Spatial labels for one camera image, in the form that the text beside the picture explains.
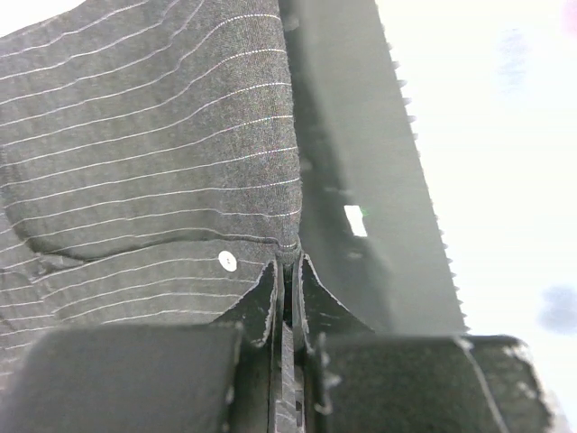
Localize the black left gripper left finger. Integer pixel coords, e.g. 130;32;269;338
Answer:
1;263;279;432

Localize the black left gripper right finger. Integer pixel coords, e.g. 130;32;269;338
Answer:
293;257;555;432

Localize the dark grey pinstripe shirt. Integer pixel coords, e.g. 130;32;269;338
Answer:
1;1;302;432

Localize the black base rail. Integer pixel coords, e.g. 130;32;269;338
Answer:
279;1;466;335

